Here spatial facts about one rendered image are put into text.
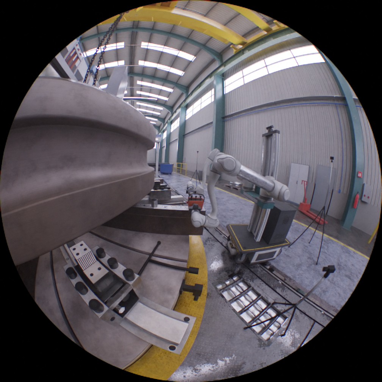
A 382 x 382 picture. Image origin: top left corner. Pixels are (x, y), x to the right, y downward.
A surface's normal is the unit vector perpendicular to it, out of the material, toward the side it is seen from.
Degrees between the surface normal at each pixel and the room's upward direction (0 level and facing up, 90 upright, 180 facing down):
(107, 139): 90
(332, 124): 90
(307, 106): 90
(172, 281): 0
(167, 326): 0
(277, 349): 0
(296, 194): 90
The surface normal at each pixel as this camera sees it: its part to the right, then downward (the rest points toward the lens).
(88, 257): 0.95, 0.14
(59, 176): 0.89, -0.25
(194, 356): 0.07, -0.97
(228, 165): -0.09, 0.21
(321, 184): -0.91, 0.04
